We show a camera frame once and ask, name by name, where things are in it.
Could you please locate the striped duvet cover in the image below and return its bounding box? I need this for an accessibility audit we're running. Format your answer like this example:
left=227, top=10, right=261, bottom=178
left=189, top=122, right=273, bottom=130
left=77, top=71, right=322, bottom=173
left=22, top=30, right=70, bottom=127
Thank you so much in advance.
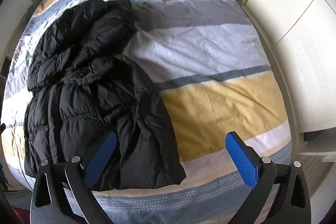
left=1, top=0, right=291, bottom=223

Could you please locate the black puffer jacket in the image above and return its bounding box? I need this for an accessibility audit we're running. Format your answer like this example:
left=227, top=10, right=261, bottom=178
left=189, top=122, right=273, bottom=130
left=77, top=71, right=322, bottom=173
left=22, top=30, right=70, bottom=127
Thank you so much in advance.
left=24, top=0, right=186, bottom=191

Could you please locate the white wardrobe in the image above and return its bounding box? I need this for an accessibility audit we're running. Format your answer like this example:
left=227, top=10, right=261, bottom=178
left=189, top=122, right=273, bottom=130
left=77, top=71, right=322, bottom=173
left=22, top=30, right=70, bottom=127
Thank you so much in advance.
left=243, top=0, right=336, bottom=134

